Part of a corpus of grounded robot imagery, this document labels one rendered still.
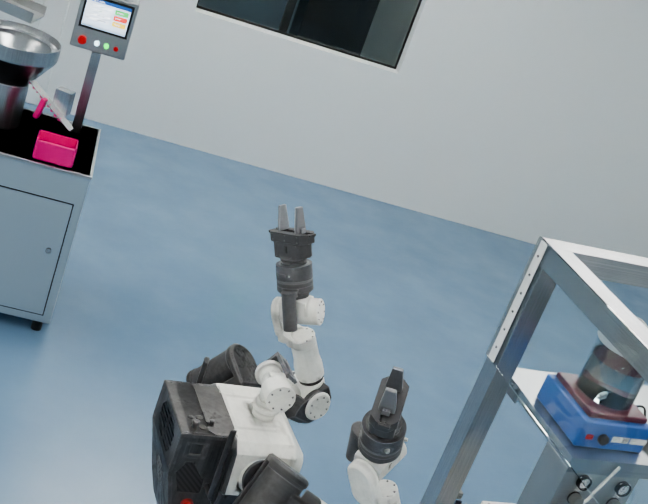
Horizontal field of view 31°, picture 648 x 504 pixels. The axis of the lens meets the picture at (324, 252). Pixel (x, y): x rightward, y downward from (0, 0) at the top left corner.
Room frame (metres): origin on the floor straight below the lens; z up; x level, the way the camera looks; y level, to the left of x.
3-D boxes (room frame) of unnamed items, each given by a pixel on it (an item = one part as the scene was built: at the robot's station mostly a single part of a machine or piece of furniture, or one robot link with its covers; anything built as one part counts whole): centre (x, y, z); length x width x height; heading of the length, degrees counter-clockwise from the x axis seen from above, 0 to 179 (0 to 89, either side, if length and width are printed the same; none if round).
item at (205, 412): (2.19, 0.05, 1.10); 0.34 x 0.30 x 0.36; 26
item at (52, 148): (4.27, 1.14, 0.80); 0.16 x 0.12 x 0.09; 105
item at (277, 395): (2.21, 0.00, 1.30); 0.10 x 0.07 x 0.09; 26
